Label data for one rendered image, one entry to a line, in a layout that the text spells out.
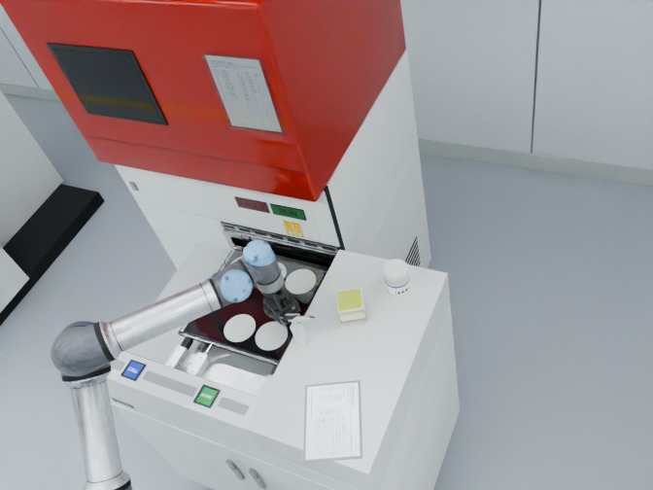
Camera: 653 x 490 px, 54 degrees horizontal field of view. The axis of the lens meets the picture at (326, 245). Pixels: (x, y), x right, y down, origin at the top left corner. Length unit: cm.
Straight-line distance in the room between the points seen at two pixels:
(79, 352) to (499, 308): 196
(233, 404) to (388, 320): 48
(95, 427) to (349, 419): 62
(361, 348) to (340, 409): 19
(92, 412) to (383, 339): 76
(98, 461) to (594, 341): 202
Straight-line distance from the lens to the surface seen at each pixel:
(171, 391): 187
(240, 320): 199
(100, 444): 171
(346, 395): 170
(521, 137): 345
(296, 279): 203
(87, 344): 152
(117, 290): 358
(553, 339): 290
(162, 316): 151
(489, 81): 327
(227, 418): 176
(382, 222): 229
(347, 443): 164
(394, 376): 171
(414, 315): 180
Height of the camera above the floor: 245
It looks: 48 degrees down
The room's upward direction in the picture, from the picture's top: 17 degrees counter-clockwise
